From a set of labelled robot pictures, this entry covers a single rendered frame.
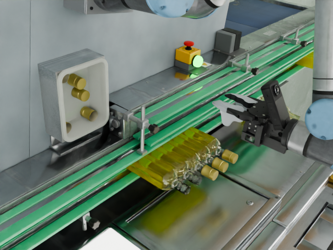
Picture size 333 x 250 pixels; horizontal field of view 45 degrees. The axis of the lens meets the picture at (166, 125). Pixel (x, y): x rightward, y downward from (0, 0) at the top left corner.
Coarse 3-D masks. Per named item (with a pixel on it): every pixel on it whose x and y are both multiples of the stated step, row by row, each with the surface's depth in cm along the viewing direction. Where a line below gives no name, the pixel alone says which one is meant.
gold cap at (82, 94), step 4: (76, 88) 118; (72, 92) 118; (76, 92) 117; (80, 92) 116; (84, 92) 116; (88, 92) 118; (76, 96) 117; (80, 96) 116; (84, 96) 117; (88, 96) 118; (84, 100) 118
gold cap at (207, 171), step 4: (204, 168) 125; (208, 168) 125; (212, 168) 125; (204, 172) 125; (208, 172) 124; (212, 172) 124; (216, 172) 124; (208, 176) 124; (212, 176) 123; (216, 176) 125; (212, 180) 124
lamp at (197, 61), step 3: (195, 57) 151; (198, 57) 151; (201, 57) 152; (192, 60) 152; (195, 60) 151; (198, 60) 151; (201, 60) 152; (192, 63) 152; (195, 63) 151; (198, 63) 151; (201, 63) 152; (195, 66) 153; (198, 66) 152
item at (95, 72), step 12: (96, 60) 112; (60, 72) 104; (72, 72) 116; (84, 72) 119; (96, 72) 118; (60, 84) 105; (96, 84) 121; (108, 84) 119; (60, 96) 106; (72, 96) 119; (96, 96) 123; (108, 96) 121; (60, 108) 108; (72, 108) 121; (96, 108) 125; (108, 108) 123; (60, 120) 111; (72, 120) 123; (84, 120) 124; (96, 120) 125; (72, 132) 118; (84, 132) 119
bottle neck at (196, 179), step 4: (188, 172) 123; (184, 176) 123; (188, 176) 122; (192, 176) 122; (196, 176) 122; (188, 180) 123; (192, 180) 122; (196, 180) 121; (200, 180) 123; (196, 184) 121
